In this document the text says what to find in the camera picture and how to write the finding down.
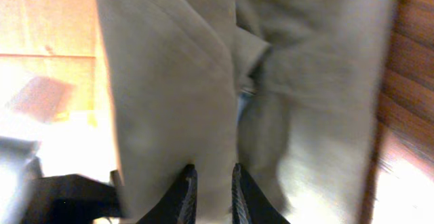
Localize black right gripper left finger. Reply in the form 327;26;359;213
137;164;197;224

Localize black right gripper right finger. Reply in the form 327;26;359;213
231;164;290;224

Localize light khaki green shorts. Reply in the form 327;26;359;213
96;0;397;223

